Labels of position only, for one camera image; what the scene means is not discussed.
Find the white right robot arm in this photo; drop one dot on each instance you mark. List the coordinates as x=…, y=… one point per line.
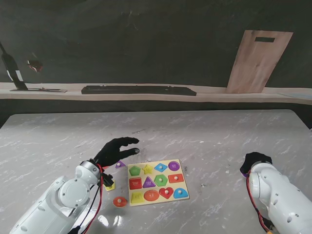
x=278, y=192

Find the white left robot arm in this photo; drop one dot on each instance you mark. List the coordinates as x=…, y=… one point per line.
x=58, y=202

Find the dark wine bottle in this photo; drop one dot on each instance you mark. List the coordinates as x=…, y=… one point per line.
x=12, y=68

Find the purple triangle puzzle piece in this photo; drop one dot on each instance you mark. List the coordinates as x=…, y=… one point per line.
x=120, y=165

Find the wooden cutting board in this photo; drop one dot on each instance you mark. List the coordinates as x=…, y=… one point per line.
x=258, y=63

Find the long black tray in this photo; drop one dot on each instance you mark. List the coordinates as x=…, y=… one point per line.
x=139, y=90

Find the light wooden shelf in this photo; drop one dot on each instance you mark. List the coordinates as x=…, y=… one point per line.
x=48, y=94

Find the orange rectangle puzzle piece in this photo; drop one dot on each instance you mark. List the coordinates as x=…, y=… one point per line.
x=179, y=178

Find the red heart puzzle piece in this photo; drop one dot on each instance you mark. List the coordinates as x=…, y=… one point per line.
x=166, y=193

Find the wine glass with red wine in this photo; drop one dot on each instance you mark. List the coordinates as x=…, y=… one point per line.
x=35, y=65

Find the green hexagon puzzle piece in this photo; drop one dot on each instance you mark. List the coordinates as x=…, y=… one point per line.
x=163, y=181

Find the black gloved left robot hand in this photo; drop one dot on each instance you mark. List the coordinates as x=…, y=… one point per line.
x=109, y=152

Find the blue diamond puzzle piece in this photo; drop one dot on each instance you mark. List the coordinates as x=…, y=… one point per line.
x=158, y=167

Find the blue semicircle puzzle piece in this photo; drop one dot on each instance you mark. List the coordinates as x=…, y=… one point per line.
x=181, y=194

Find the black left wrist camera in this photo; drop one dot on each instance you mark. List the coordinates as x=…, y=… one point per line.
x=108, y=180

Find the yellow trapezoid puzzle piece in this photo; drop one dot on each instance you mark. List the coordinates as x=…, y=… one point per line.
x=110, y=188

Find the orange oval puzzle piece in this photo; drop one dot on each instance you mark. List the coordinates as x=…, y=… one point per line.
x=120, y=202

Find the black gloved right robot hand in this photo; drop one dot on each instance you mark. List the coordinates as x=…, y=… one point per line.
x=256, y=158

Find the purple circle puzzle piece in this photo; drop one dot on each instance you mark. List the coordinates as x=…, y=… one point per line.
x=243, y=175

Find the wooden shape puzzle board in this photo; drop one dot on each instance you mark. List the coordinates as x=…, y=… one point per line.
x=136, y=181

